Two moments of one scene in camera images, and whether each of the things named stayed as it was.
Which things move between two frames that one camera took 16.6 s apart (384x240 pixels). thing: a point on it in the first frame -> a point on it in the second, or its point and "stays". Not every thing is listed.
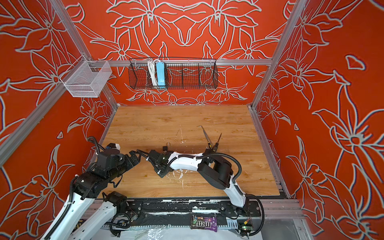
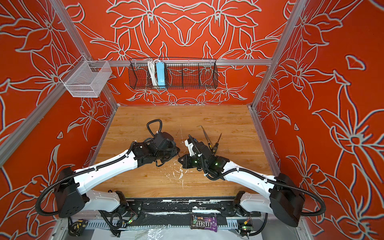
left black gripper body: [125, 163] -> [172, 151]
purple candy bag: [201, 222] stays
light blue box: [160, 70] stays
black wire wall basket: [155, 73] stays
